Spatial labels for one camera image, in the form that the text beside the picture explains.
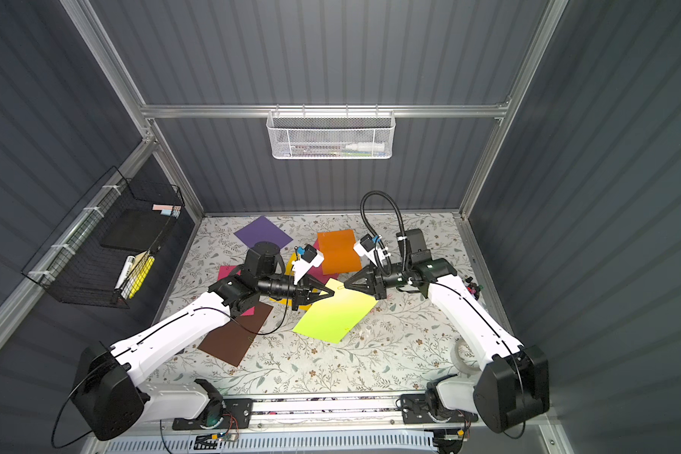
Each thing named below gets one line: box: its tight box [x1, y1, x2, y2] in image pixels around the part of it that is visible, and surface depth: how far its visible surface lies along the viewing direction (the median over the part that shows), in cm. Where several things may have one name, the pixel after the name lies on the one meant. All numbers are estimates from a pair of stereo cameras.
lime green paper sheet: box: [292, 278, 380, 345], surface depth 73 cm
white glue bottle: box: [345, 142, 385, 153], surface depth 93 cm
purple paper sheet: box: [233, 215, 294, 249], surface depth 118 cm
